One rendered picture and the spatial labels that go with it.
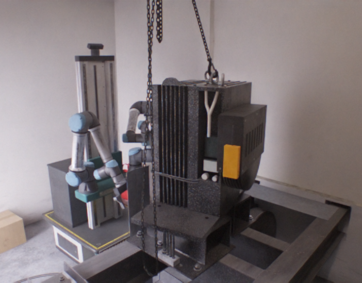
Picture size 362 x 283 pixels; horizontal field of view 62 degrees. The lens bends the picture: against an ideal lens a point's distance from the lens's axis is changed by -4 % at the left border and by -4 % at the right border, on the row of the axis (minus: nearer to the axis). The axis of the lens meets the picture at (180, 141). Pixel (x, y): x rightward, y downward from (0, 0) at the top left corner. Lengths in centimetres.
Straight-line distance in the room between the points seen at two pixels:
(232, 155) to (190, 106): 36
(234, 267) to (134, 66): 264
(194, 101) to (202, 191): 50
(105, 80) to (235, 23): 123
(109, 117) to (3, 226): 146
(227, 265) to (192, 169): 57
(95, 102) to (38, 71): 107
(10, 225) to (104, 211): 95
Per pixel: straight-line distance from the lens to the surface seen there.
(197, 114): 166
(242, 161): 156
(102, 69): 269
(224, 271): 188
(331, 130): 258
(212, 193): 175
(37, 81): 356
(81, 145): 227
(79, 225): 299
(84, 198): 250
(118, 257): 191
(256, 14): 283
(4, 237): 341
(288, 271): 186
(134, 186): 209
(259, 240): 208
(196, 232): 164
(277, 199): 264
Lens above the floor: 175
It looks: 15 degrees down
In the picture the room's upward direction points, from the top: straight up
